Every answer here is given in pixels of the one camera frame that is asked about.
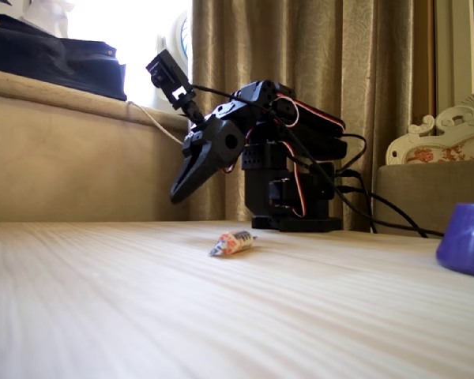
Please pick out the beige patterned curtain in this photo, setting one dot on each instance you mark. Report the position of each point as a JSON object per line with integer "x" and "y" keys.
{"x": 320, "y": 47}

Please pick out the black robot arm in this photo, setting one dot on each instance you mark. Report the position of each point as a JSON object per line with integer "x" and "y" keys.
{"x": 300, "y": 126}

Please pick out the beige sofa back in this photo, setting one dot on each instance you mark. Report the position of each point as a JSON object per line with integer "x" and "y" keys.
{"x": 63, "y": 166}

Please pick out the ornate white floral chair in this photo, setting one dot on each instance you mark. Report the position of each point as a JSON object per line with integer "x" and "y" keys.
{"x": 450, "y": 126}

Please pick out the black gripper-mounted camera module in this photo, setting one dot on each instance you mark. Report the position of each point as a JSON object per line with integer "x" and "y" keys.
{"x": 168, "y": 75}

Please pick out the white door frame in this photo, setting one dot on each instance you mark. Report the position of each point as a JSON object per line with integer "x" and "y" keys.
{"x": 454, "y": 47}

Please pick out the white round fan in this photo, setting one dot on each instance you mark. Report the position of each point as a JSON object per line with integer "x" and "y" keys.
{"x": 179, "y": 35}

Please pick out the candy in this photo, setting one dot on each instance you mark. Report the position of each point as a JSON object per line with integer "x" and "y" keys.
{"x": 233, "y": 242}

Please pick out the white figurine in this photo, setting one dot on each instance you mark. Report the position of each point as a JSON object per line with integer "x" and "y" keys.
{"x": 51, "y": 16}

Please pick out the black bag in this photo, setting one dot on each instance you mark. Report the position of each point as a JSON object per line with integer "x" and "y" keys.
{"x": 43, "y": 63}

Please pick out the olive upholstered armrest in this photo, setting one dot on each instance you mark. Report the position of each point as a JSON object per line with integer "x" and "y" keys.
{"x": 411, "y": 189}

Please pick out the purple plastic bowl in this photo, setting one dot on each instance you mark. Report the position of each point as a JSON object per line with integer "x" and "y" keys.
{"x": 466, "y": 245}

